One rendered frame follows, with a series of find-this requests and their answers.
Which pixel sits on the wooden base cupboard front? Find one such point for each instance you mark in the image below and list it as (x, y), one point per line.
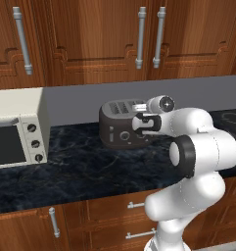
(224, 212)

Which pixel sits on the wooden drawer front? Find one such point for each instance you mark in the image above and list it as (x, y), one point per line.
(106, 237)
(106, 207)

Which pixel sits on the cream toaster oven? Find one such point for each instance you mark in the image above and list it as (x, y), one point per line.
(21, 104)

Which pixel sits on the wooden base cupboard door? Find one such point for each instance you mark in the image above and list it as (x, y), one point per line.
(24, 232)

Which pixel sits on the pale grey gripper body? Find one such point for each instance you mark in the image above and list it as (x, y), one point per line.
(139, 107)

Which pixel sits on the dark grey toaster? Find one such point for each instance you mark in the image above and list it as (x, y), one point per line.
(118, 125)

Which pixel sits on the wooden wall cupboard door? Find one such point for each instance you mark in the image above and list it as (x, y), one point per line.
(90, 36)
(5, 39)
(201, 32)

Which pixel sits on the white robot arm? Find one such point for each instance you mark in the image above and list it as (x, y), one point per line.
(204, 150)

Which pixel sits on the toaster lever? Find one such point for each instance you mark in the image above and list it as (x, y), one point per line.
(111, 130)

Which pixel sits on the black hob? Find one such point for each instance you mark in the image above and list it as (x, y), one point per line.
(232, 121)

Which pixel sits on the black toaster oven knob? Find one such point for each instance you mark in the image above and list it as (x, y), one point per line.
(31, 127)
(39, 158)
(35, 143)

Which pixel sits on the toaster oven glass door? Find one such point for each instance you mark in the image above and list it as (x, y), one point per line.
(7, 145)

